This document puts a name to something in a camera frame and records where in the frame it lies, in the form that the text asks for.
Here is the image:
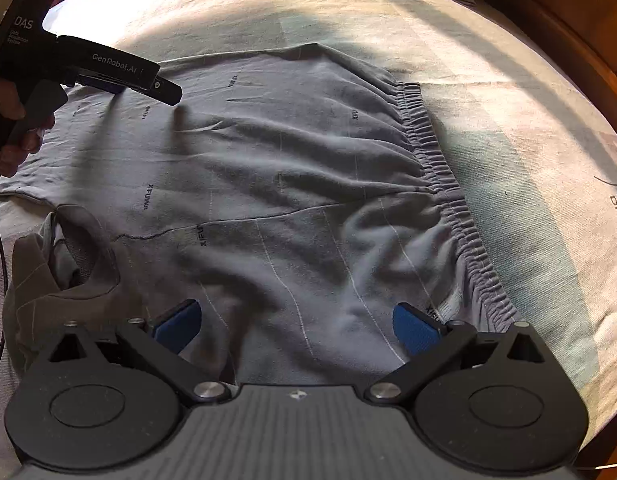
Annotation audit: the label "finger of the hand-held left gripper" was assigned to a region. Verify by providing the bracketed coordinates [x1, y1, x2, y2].
[138, 66, 183, 107]
[81, 72, 126, 96]

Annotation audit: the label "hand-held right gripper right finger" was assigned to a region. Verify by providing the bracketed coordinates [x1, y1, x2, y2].
[365, 303, 547, 406]

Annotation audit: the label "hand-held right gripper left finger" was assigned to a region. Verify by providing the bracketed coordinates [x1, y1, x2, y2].
[47, 299, 234, 406]

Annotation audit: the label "grey pants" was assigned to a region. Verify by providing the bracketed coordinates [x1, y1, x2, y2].
[0, 42, 522, 396]

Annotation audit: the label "person's left hand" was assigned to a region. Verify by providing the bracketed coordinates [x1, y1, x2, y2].
[0, 79, 57, 179]

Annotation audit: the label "bed with patterned sheet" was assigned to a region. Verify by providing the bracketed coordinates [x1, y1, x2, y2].
[0, 0, 617, 466]

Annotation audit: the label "wooden headboard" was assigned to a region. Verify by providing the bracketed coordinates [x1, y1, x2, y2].
[483, 0, 617, 141]

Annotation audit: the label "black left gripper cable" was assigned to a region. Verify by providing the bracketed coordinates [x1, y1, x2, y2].
[0, 205, 12, 381]

